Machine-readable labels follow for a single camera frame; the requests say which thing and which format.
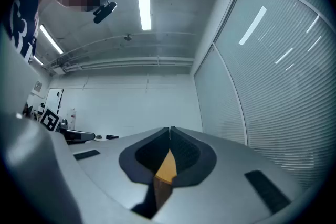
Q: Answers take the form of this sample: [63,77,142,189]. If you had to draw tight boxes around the white ceiling pipes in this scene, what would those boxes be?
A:
[43,56,195,73]

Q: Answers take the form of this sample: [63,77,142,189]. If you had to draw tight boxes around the wall poster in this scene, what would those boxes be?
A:
[31,80,44,99]

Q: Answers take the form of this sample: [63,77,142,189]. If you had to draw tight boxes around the black-framed whiteboard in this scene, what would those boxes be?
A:
[44,88,65,115]

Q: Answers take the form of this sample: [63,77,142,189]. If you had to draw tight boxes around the black head-worn camera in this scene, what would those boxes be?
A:
[93,1,118,24]

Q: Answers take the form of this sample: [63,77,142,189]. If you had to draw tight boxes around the person's navy printed shirt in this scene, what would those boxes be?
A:
[2,0,57,63]

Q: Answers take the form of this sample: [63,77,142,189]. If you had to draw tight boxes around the glass wall with white blinds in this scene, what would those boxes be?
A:
[193,0,332,194]

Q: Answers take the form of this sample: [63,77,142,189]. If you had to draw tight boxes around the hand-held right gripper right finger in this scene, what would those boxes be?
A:
[154,125,313,224]

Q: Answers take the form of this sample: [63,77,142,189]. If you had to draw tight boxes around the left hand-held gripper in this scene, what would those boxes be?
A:
[39,107,96,145]

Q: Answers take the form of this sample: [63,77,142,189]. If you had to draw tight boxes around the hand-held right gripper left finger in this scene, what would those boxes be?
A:
[68,127,171,220]

